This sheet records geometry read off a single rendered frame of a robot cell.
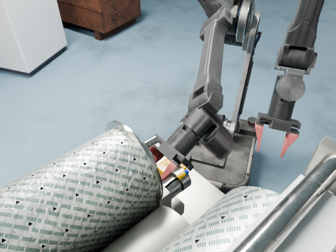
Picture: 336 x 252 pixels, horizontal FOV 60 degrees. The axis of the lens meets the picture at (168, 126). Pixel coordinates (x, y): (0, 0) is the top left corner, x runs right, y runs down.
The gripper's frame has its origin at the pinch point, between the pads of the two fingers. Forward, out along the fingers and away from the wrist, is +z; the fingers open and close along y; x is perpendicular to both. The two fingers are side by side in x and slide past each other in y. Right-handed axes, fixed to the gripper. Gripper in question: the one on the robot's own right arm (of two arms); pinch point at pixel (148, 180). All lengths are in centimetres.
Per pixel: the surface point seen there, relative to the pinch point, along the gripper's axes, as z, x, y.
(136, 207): 2.0, 19.3, -13.1
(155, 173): -3.5, 21.5, -13.1
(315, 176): -11.2, 36.8, -31.3
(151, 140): -6.7, 19.1, -7.2
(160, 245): 3.0, 19.5, -19.7
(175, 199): -1.6, 5.8, -10.8
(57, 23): -41, -104, 278
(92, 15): -78, -130, 284
